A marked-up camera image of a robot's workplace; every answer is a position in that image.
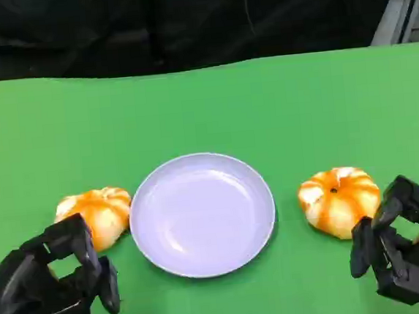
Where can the lilac plate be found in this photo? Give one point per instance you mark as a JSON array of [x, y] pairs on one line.
[[200, 216]]

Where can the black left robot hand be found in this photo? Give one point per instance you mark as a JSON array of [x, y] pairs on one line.
[[23, 291]]

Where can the orange white toy bread roll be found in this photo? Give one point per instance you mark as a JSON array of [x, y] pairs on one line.
[[103, 206], [338, 204]]

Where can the green table cloth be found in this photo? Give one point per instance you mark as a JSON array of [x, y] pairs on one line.
[[205, 109]]

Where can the black drape cloth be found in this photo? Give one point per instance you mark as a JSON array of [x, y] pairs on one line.
[[110, 26]]

